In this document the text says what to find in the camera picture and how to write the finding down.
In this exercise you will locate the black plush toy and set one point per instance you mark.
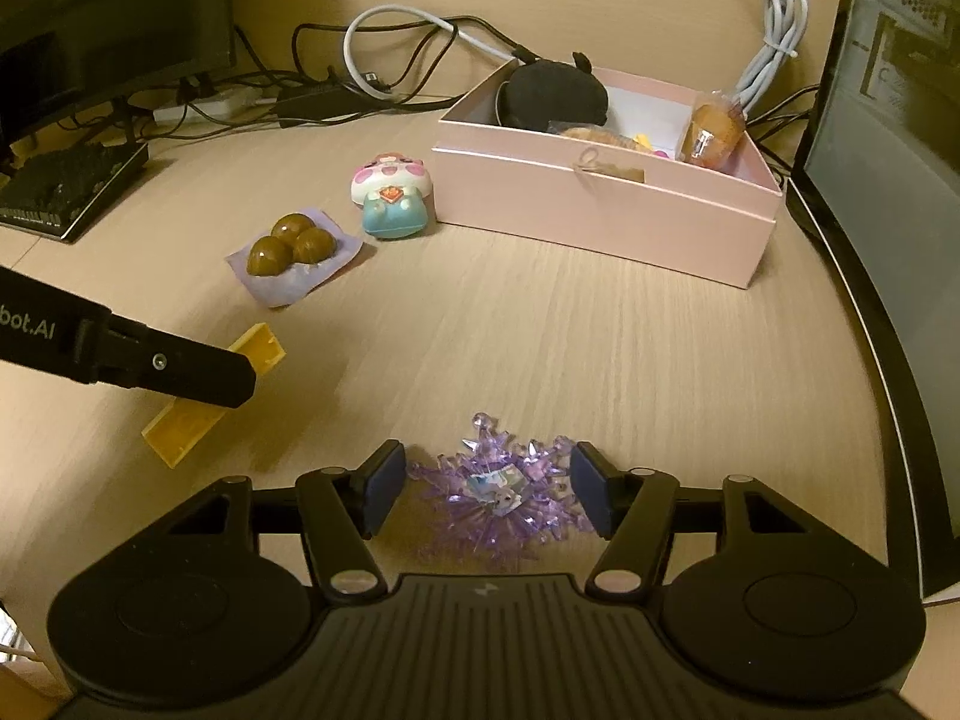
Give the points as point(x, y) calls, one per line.
point(555, 94)

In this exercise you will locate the purple crystal ornament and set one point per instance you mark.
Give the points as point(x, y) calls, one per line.
point(487, 487)

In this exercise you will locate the white power strip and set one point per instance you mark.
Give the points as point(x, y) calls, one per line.
point(217, 101)

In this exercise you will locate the black power adapter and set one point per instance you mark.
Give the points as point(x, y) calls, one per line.
point(315, 101)

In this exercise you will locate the pink cardboard box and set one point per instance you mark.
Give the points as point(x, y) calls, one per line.
point(585, 217)

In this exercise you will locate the black monitor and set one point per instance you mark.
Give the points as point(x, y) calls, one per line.
point(112, 0)

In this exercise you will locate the black keyboard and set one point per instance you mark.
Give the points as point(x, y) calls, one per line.
point(67, 180)

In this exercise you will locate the bread packet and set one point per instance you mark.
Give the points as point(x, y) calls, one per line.
point(712, 127)

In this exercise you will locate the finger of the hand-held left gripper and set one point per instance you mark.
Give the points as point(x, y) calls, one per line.
point(187, 375)

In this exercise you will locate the yellow plastic block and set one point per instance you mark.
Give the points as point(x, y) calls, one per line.
point(172, 435)

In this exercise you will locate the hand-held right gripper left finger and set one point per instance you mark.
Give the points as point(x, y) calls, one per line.
point(382, 487)

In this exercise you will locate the chocolate balls packet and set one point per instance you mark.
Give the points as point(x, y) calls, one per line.
point(266, 255)

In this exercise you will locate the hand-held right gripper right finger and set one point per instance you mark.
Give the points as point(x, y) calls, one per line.
point(589, 499)

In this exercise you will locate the clear pastry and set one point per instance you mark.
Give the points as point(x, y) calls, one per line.
point(592, 135)

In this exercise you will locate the black computer case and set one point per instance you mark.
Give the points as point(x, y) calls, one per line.
point(885, 165)

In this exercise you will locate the pink and blue toy figurine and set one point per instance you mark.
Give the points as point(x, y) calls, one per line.
point(390, 202)

